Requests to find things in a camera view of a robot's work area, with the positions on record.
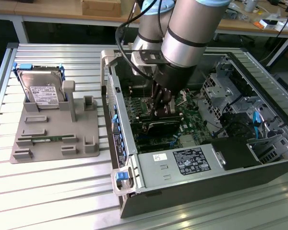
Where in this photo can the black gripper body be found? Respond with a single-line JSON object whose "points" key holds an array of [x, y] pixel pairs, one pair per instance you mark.
{"points": [[177, 76]]}

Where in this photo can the black graphics card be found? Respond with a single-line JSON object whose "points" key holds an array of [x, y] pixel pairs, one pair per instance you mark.
{"points": [[158, 127]]}

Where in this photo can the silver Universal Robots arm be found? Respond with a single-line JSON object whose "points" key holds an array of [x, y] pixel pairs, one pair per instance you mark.
{"points": [[189, 36]]}

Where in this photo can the CPU socket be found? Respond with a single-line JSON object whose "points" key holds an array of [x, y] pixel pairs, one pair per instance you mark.
{"points": [[148, 105]]}

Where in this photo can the metal socket cover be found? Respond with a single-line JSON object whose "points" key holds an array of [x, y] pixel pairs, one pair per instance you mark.
{"points": [[183, 98]]}

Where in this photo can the green motherboard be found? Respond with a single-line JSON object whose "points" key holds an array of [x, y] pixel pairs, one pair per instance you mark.
{"points": [[194, 124]]}

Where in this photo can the black expansion slot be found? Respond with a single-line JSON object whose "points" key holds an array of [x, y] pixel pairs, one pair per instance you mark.
{"points": [[153, 143]]}

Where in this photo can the silver disk bay cage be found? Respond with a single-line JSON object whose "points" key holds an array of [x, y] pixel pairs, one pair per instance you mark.
{"points": [[216, 95]]}

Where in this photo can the silver chipset heatsink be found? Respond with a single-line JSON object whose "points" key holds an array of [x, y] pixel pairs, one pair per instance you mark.
{"points": [[188, 141]]}

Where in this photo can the silver power supply unit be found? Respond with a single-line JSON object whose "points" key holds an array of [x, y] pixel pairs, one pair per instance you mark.
{"points": [[158, 170]]}

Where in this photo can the open black PC case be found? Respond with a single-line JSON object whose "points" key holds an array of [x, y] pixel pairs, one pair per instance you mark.
{"points": [[158, 172]]}

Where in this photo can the cluttered wooden desk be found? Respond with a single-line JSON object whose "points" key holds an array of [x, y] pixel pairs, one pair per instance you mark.
{"points": [[242, 26]]}

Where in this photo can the electronics pile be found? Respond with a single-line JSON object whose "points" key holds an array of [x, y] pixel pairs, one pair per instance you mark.
{"points": [[232, 13]]}

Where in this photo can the black plastic shroud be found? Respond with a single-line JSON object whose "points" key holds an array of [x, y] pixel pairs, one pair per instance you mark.
{"points": [[235, 153]]}

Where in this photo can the orange and white box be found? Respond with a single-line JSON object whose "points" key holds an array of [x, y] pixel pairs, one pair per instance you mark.
{"points": [[264, 24]]}

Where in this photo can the grey cup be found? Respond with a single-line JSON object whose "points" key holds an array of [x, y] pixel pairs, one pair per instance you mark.
{"points": [[250, 5]]}

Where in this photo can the grey plastic parts rack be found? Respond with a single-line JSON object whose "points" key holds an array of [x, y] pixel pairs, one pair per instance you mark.
{"points": [[52, 124]]}

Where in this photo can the green RAM stick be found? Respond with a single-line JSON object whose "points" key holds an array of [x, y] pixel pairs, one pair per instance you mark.
{"points": [[48, 138]]}

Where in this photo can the silver hard disk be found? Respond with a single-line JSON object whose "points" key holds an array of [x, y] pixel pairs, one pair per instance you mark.
{"points": [[42, 91]]}

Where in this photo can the hard disk drive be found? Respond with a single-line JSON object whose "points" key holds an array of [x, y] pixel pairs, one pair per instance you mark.
{"points": [[26, 65]]}

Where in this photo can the long wooden desk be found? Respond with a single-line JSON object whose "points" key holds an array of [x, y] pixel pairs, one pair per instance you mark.
{"points": [[38, 9]]}

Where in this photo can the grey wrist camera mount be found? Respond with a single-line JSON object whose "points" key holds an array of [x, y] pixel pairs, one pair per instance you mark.
{"points": [[144, 61]]}

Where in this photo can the grey corner bracket blue clip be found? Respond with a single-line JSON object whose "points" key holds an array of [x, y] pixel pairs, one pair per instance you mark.
{"points": [[121, 177]]}

